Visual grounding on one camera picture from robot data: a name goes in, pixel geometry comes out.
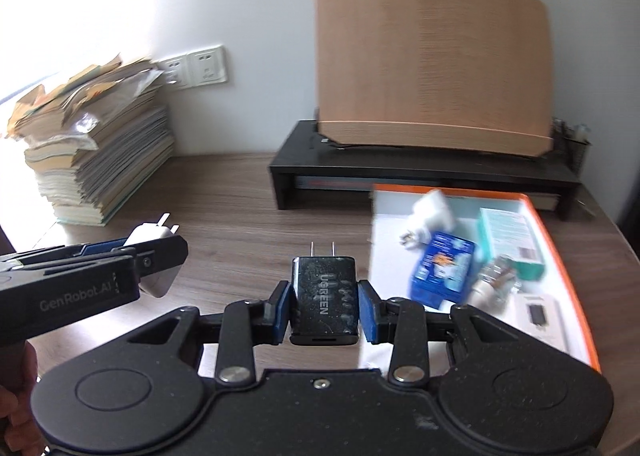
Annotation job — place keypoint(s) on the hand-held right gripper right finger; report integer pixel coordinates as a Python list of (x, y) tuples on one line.
[(367, 308)]

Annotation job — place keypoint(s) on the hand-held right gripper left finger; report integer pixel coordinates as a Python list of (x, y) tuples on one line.
[(282, 308)]

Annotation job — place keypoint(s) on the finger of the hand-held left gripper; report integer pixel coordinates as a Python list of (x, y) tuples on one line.
[(162, 258), (105, 247)]

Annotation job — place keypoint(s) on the white wall charger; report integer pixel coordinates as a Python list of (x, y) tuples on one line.
[(155, 283)]

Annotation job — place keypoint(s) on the black wall charger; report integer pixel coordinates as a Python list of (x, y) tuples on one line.
[(322, 301)]

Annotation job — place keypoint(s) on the orange and white box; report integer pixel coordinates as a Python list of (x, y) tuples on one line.
[(390, 256)]

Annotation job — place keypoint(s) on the blue dental floss box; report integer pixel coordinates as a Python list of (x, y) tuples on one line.
[(440, 266)]

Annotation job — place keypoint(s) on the large white plug-in heater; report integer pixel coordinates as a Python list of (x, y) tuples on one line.
[(432, 213)]

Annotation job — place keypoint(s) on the clear liquid bottle white cap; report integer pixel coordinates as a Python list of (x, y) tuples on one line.
[(495, 281)]

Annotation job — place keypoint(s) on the green cardboard box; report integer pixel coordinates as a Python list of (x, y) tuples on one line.
[(505, 231)]

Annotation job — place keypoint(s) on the white cardboard box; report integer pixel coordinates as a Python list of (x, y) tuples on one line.
[(550, 331)]

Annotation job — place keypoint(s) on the person's left hand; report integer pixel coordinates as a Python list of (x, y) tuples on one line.
[(15, 386)]

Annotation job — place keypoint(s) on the stack of books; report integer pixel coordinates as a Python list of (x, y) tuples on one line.
[(110, 165)]

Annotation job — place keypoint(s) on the dark flat object red stripe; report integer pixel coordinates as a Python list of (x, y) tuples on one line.
[(335, 181)]

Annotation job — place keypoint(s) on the black desk riser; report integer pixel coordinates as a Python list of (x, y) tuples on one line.
[(300, 155)]

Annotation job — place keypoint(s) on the clear plastic sleeve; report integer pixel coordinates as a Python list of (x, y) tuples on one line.
[(100, 90)]

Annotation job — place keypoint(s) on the curved wooden board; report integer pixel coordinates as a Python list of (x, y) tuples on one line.
[(430, 65)]

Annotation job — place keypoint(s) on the black mesh pen holder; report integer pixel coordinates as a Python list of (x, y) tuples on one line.
[(572, 145)]

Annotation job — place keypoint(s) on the white wall socket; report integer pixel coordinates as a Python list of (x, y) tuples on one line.
[(175, 70), (206, 63)]

